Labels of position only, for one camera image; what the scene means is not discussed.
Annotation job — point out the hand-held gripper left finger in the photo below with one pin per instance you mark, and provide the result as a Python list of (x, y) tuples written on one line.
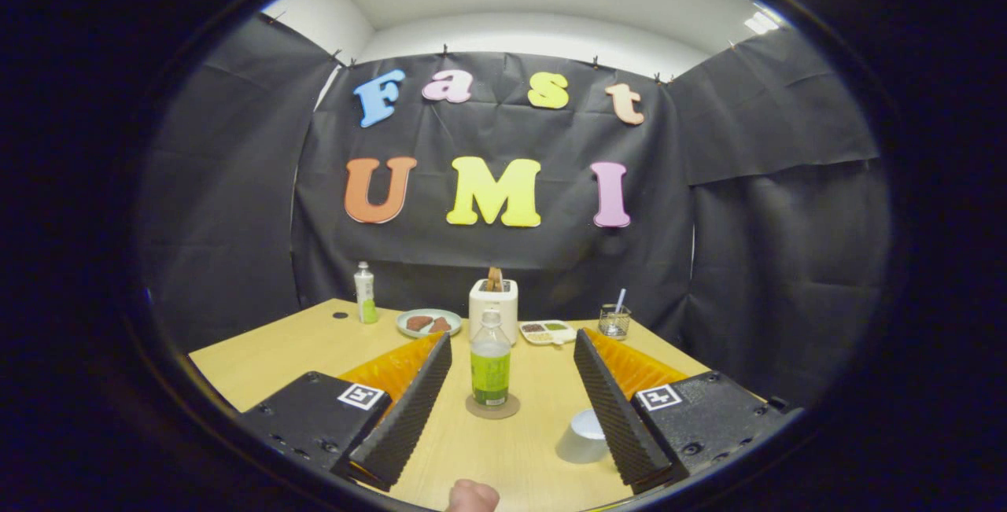
[(409, 418)]

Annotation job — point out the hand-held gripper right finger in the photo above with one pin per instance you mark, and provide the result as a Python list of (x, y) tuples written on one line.
[(617, 418)]

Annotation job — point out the white cup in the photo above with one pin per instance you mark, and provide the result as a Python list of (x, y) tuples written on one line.
[(578, 437)]

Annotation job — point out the clear juice bottle green label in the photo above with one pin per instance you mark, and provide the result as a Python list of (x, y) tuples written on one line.
[(490, 374)]

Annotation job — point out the round brown coaster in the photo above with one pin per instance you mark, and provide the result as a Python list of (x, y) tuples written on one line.
[(513, 410)]

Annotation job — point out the small white green bottle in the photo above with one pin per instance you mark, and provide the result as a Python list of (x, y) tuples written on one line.
[(366, 300)]

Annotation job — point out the pale green plate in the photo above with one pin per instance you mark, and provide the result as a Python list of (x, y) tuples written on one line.
[(403, 329)]

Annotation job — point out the brown food piece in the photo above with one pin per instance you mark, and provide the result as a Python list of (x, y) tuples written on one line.
[(440, 325), (418, 323)]

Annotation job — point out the white divided dish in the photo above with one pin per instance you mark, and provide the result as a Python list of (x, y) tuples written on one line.
[(548, 333)]

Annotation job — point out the wooden table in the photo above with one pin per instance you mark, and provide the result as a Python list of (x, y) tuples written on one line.
[(315, 347)]

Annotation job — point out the white straw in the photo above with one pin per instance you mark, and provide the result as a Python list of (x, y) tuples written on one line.
[(620, 300)]

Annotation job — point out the white toaster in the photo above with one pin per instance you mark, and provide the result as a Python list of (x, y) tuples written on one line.
[(481, 307)]

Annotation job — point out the brown toast slice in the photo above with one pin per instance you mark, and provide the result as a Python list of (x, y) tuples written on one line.
[(495, 280)]

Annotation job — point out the small ceiling light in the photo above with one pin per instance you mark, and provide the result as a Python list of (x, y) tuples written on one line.
[(761, 23)]

